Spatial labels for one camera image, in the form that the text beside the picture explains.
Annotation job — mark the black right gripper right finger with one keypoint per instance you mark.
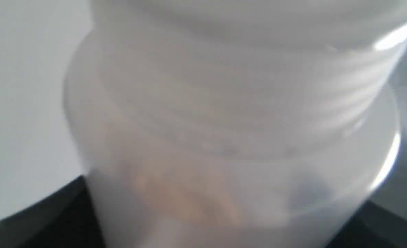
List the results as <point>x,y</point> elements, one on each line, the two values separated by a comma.
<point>372,227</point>

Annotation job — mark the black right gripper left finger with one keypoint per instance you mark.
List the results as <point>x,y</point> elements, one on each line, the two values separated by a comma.
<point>65,219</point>

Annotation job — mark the clear plastic squeeze bottle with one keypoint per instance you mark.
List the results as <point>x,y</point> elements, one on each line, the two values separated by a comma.
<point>234,123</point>

